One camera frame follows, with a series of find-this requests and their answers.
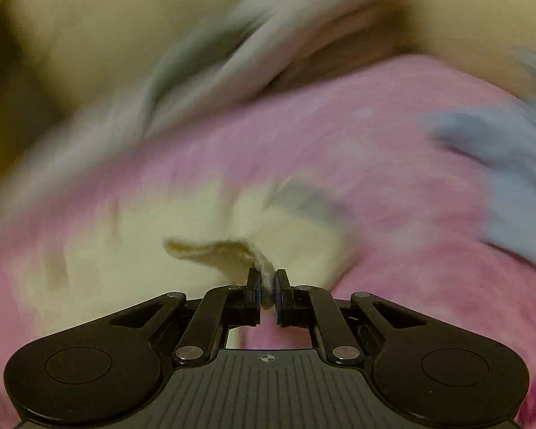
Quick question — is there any pink printed blanket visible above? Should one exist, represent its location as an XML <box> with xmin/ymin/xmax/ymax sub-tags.
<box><xmin>0</xmin><ymin>56</ymin><xmax>536</xmax><ymax>429</ymax></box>

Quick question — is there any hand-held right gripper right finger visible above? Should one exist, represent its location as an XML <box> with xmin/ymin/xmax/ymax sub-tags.
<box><xmin>274</xmin><ymin>268</ymin><xmax>430</xmax><ymax>365</ymax></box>

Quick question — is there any cream white towel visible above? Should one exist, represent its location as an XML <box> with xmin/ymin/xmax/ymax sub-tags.
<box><xmin>40</xmin><ymin>179</ymin><xmax>356</xmax><ymax>350</ymax></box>

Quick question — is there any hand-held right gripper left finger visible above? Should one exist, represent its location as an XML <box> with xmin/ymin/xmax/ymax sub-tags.
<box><xmin>109</xmin><ymin>267</ymin><xmax>263</xmax><ymax>367</ymax></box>

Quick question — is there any light blue garment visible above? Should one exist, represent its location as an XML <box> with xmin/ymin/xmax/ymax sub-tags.
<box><xmin>429</xmin><ymin>49</ymin><xmax>536</xmax><ymax>273</ymax></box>

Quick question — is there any grey folded quilt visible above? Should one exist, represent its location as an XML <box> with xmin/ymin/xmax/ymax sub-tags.
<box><xmin>27</xmin><ymin>0</ymin><xmax>412</xmax><ymax>148</ymax></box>

